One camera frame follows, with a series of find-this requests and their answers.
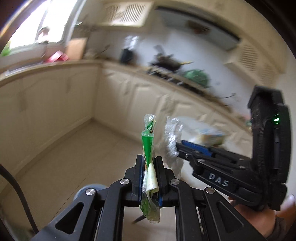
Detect silver foil wrapper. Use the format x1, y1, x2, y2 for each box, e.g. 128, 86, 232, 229
154, 116, 184, 178

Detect cream upper left cabinet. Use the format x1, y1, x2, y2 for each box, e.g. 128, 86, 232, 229
98, 1, 154, 28

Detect cream cabinet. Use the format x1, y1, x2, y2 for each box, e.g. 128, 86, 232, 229
224, 40, 279, 88
98, 1, 154, 28

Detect black gas stove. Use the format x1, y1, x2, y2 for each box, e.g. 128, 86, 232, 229
145, 66, 216, 99

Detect black kettle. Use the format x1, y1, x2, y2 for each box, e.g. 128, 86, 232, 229
119, 48, 134, 64

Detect green electric cooker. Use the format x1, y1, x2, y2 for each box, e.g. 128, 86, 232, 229
183, 69, 209, 88

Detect green white plastic wrapper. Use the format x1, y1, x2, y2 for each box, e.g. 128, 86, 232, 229
140, 114, 161, 223

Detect right hand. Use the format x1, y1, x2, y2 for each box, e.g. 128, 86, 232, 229
228, 194, 295, 240

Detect cream lower kitchen cabinets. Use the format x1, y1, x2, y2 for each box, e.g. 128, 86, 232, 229
1, 61, 252, 174

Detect black cable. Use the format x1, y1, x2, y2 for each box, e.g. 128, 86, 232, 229
0, 163, 40, 235

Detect wooden cutting board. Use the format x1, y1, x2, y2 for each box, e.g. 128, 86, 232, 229
66, 38, 87, 60

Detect red basin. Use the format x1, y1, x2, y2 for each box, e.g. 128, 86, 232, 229
45, 51, 69, 63

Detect black wok with lid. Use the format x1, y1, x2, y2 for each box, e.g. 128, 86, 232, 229
151, 45, 193, 72

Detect milk carton box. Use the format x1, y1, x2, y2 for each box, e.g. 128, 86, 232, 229
192, 128, 226, 146

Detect cream upper right cabinet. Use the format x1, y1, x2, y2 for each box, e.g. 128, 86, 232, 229
224, 40, 279, 88

